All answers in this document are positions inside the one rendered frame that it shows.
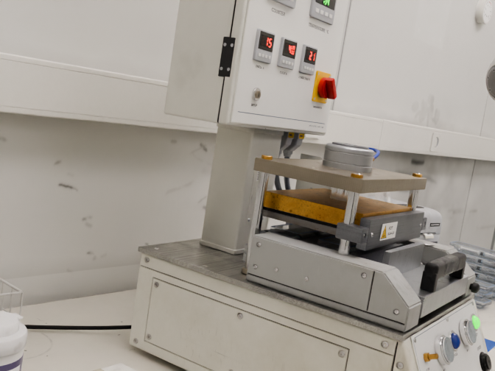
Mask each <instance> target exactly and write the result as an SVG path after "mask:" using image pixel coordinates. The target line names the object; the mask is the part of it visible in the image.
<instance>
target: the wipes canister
mask: <svg viewBox="0 0 495 371"><path fill-rule="evenodd" d="M20 319H23V317H22V316H21V315H19V314H17V313H13V314H11V313H9V312H6V311H0V371H21V369H22V362H23V356H24V348H25V346H26V343H27V333H28V331H27V328H26V326H25V325H24V324H22V323H21V322H19V320H20Z"/></svg>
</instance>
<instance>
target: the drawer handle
mask: <svg viewBox="0 0 495 371"><path fill-rule="evenodd" d="M465 267H466V255H465V254H464V253H461V252H454V253H452V254H450V255H446V256H443V257H441V258H438V259H435V260H433V261H429V262H427V263H426V264H425V267H424V271H423V274H422V279H421V286H420V289H422V290H425V291H428V292H435V291H436V287H437V282H438V279H440V278H443V277H445V276H447V275H449V276H451V277H454V278H459V279H462V278H463V275H464V271H465Z"/></svg>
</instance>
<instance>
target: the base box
mask: <svg viewBox="0 0 495 371"><path fill-rule="evenodd" d="M130 345H132V346H134V347H137V348H139V349H141V350H143V351H145V352H148V353H150V354H152V355H154V356H157V357H159V358H161V359H163V360H165V361H168V362H169V363H172V364H174V365H176V366H178V367H181V368H183V369H185V370H187V371H418V370H417V366H416V362H415V357H414V353H413V348H412V345H411V341H410V337H409V338H407V339H405V340H404V341H402V342H401V341H399V340H396V339H392V338H390V337H387V336H384V335H381V334H379V333H375V332H373V331H369V330H366V329H364V328H361V327H358V326H355V325H352V324H349V323H347V322H343V321H340V320H338V319H335V318H332V317H328V316H326V315H323V314H319V313H317V312H314V311H311V310H309V309H306V308H302V307H300V306H297V305H293V304H291V303H288V302H285V301H283V300H279V299H276V298H274V297H270V296H267V295H265V294H262V293H259V292H257V291H253V290H250V289H246V288H244V287H241V286H238V285H236V284H233V283H229V282H227V281H224V280H220V279H218V278H214V277H212V276H210V275H206V274H203V273H201V272H197V271H194V270H192V269H189V268H186V267H184V266H180V265H177V264H174V263H171V262H168V261H165V260H163V259H160V258H156V257H154V256H151V255H148V254H145V253H141V262H140V267H139V273H138V283H137V289H136V299H135V305H134V310H133V321H132V326H131V332H130Z"/></svg>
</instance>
